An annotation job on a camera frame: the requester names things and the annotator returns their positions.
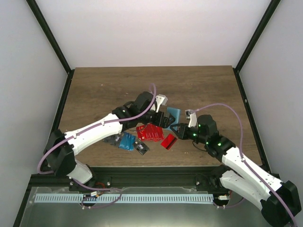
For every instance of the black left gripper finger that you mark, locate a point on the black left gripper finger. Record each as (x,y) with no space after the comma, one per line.
(170,117)
(171,124)

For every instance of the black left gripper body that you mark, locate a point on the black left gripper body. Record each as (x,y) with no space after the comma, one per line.
(157,121)

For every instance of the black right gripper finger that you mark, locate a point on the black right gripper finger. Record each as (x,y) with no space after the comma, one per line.
(178,133)
(177,125)

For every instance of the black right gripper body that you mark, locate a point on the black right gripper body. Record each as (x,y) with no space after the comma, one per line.
(185,135)

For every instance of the blue card holder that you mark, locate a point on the blue card holder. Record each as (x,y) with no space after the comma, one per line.
(175,113)

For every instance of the black VIP credit card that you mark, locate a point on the black VIP credit card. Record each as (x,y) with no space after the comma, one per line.
(141,147)

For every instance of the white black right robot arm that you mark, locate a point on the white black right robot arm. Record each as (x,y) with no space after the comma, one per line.
(278,201)

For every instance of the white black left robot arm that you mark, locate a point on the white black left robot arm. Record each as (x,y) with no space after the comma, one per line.
(62,148)

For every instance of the single red credit card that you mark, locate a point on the single red credit card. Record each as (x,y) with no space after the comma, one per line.
(169,141)

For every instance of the red credit card pile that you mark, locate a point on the red credit card pile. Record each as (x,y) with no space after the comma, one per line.
(150,132)

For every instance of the blue credit card pile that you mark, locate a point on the blue credit card pile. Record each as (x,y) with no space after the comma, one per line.
(127,141)

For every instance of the black credit card pile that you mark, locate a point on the black credit card pile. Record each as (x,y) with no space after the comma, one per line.
(113,140)

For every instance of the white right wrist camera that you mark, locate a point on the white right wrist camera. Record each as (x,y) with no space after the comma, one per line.
(191,116)

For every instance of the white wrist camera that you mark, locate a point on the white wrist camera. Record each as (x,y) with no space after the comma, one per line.
(191,116)
(161,100)

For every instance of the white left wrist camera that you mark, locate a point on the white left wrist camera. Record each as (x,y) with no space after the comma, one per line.
(161,100)

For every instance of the black front frame rail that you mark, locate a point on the black front frame rail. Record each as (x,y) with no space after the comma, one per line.
(197,177)

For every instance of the light blue slotted cable duct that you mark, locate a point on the light blue slotted cable duct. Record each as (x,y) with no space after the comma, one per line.
(125,198)

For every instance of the black right frame post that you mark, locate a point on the black right frame post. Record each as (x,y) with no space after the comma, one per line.
(257,34)

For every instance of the black frame post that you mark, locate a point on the black frame post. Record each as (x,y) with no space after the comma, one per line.
(33,5)
(257,34)

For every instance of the grey metal base plate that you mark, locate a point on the grey metal base plate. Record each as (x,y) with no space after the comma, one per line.
(238,214)

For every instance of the black left frame post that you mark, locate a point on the black left frame post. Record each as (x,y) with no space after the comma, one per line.
(33,5)

